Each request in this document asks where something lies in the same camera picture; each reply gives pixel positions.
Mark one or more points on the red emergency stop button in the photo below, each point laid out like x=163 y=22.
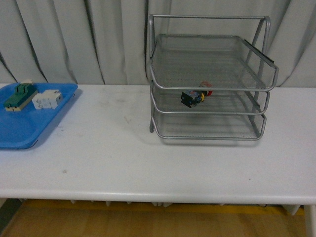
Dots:
x=193 y=97

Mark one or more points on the white curtain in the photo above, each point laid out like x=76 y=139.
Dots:
x=105 y=41

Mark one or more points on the green and cream switch block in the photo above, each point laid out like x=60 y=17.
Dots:
x=22 y=96

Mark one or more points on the white circuit breaker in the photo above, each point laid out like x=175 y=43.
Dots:
x=49 y=99

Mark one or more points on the silver mesh three-tier rack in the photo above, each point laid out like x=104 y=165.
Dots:
x=238 y=72

